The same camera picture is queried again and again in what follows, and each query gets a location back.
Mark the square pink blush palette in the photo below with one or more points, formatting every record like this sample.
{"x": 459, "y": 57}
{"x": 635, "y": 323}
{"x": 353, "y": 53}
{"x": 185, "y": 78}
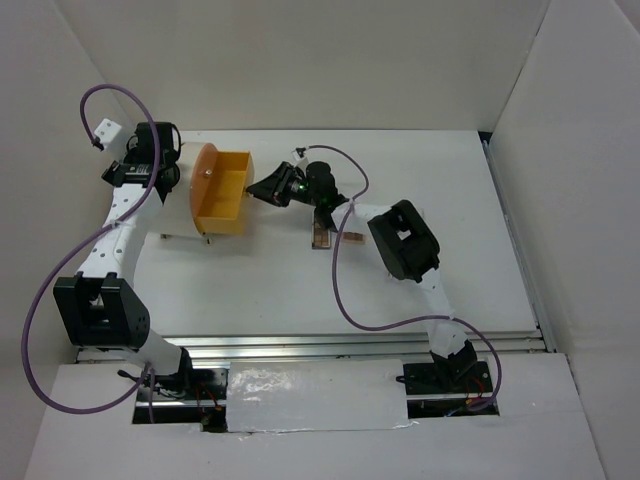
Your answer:
{"x": 354, "y": 238}

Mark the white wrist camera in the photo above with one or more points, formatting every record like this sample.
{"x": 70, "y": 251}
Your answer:
{"x": 109, "y": 136}
{"x": 300, "y": 157}

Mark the white cylindrical drawer cabinet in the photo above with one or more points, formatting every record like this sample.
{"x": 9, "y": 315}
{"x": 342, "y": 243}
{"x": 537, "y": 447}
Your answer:
{"x": 175, "y": 219}

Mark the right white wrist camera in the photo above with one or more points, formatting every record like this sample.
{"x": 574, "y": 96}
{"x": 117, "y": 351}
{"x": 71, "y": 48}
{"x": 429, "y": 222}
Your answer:
{"x": 300, "y": 157}

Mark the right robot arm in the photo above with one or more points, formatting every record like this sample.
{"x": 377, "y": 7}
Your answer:
{"x": 408, "y": 249}

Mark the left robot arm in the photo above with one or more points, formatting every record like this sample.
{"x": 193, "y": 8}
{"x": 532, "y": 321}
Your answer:
{"x": 98, "y": 305}

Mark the white cover plate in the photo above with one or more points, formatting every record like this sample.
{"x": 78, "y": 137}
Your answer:
{"x": 338, "y": 395}

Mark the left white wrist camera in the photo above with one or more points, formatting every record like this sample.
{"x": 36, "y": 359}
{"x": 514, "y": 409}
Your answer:
{"x": 109, "y": 136}

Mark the aluminium rail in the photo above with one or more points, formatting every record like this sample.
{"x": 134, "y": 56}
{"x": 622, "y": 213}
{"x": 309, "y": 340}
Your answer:
{"x": 210, "y": 350}

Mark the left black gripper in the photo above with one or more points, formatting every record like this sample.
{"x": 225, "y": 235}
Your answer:
{"x": 129, "y": 157}

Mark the long brown eyeshadow palette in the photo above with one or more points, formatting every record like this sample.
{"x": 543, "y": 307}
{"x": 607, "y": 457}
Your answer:
{"x": 321, "y": 236}

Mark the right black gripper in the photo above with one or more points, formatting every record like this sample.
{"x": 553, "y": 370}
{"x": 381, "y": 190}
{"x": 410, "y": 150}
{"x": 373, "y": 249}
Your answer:
{"x": 270, "y": 189}

